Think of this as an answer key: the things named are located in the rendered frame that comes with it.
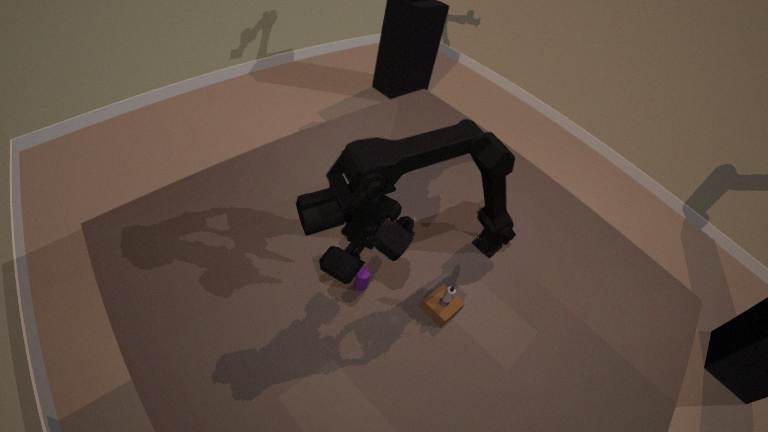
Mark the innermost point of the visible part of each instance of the brown square block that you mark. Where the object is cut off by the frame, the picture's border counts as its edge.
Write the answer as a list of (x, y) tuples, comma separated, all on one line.
[(440, 314)]

